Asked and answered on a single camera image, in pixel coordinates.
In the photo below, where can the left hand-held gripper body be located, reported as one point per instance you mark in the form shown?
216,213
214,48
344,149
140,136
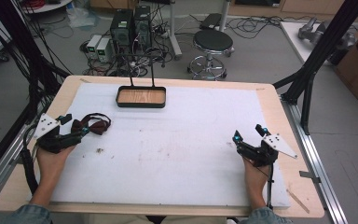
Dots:
54,143

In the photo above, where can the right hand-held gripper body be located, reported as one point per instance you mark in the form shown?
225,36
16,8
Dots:
262,152

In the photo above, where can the dark red bow tie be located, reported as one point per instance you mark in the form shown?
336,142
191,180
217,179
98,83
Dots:
91,125

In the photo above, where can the person's left hand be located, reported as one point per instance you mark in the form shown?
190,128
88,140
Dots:
52,165

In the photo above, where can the person's right hand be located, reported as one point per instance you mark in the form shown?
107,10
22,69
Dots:
254,177

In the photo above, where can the thin wooden stick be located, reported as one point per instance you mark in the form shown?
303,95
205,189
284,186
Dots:
298,201

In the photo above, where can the denim right sleeve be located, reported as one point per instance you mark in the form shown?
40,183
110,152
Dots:
265,216

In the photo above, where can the denim sleeve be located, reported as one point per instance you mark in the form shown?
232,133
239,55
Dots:
28,215
265,216

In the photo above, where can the white foam mat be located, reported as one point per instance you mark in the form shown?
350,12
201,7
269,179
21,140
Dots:
174,149

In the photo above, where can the black stand tray wooden bottom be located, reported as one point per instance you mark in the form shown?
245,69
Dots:
141,96

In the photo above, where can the denim left sleeve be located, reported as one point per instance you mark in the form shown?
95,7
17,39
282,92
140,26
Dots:
28,215

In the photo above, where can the grey power supply unit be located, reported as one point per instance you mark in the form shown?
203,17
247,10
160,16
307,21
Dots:
104,49
93,45

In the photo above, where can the white board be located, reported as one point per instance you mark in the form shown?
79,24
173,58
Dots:
293,40

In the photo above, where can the person's beige trousers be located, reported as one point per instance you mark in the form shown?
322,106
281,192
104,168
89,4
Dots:
121,219

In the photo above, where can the black round stool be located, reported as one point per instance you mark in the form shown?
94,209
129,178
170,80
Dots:
213,42

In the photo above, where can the clear plastic bag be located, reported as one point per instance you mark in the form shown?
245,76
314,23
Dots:
81,17

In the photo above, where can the black computer tower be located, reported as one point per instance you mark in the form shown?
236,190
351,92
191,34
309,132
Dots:
121,29
143,26

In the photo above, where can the grey machine part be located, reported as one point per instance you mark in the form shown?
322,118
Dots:
313,31

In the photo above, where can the flat black box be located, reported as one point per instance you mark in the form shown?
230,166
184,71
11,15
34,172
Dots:
210,21

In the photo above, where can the white table leg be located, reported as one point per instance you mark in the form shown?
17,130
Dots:
174,34

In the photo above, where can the small metal bracket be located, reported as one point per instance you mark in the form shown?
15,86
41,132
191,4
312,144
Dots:
309,176

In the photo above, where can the aluminium rail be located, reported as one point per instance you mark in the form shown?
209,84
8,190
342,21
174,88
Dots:
3,174
318,161

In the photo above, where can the black metal frame stand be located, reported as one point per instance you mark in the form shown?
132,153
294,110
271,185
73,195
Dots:
321,46

